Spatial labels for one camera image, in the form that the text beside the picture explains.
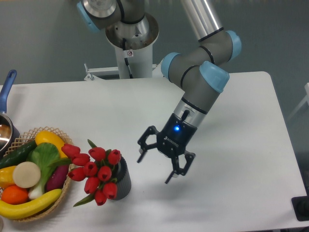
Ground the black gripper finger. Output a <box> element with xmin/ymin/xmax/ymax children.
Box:
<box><xmin>137</xmin><ymin>126</ymin><xmax>159</xmax><ymax>163</ymax></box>
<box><xmin>165</xmin><ymin>151</ymin><xmax>196</xmax><ymax>184</ymax></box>

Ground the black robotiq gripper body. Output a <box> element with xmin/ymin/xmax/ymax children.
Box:
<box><xmin>156</xmin><ymin>113</ymin><xmax>197</xmax><ymax>158</ymax></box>

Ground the dark grey ribbed vase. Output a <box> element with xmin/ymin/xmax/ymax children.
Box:
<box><xmin>112</xmin><ymin>157</ymin><xmax>132</xmax><ymax>201</ymax></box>

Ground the red tulip bouquet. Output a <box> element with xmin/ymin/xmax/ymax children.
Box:
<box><xmin>49</xmin><ymin>140</ymin><xmax>122</xmax><ymax>207</ymax></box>

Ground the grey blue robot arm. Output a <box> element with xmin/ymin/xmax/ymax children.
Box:
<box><xmin>77</xmin><ymin>0</ymin><xmax>242</xmax><ymax>177</ymax></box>

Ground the green bok choy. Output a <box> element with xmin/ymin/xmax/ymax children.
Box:
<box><xmin>27</xmin><ymin>143</ymin><xmax>60</xmax><ymax>200</ymax></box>

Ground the purple eggplant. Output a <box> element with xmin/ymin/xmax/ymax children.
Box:
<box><xmin>45</xmin><ymin>165</ymin><xmax>69</xmax><ymax>192</ymax></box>

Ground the black device at edge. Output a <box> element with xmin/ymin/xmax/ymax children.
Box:
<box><xmin>291</xmin><ymin>196</ymin><xmax>309</xmax><ymax>221</ymax></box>

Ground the woven wicker basket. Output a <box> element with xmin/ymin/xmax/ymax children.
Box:
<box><xmin>4</xmin><ymin>127</ymin><xmax>72</xmax><ymax>222</ymax></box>

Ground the round beige disc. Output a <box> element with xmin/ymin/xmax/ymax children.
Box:
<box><xmin>13</xmin><ymin>161</ymin><xmax>41</xmax><ymax>189</ymax></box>

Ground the green cucumber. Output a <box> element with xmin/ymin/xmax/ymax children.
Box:
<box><xmin>0</xmin><ymin>141</ymin><xmax>37</xmax><ymax>169</ymax></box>

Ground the yellow bell pepper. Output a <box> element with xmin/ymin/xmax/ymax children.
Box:
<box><xmin>0</xmin><ymin>166</ymin><xmax>16</xmax><ymax>189</ymax></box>

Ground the orange fruit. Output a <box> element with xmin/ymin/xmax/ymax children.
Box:
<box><xmin>1</xmin><ymin>185</ymin><xmax>28</xmax><ymax>205</ymax></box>

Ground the yellow banana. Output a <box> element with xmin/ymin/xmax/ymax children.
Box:
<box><xmin>0</xmin><ymin>189</ymin><xmax>62</xmax><ymax>219</ymax></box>

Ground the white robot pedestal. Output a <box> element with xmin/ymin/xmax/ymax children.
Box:
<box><xmin>85</xmin><ymin>13</ymin><xmax>159</xmax><ymax>81</ymax></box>

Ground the white frame at right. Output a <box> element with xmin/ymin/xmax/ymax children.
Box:
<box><xmin>287</xmin><ymin>83</ymin><xmax>309</xmax><ymax>121</ymax></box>

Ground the blue handled saucepan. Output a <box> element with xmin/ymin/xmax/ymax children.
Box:
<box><xmin>0</xmin><ymin>70</ymin><xmax>20</xmax><ymax>159</ymax></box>

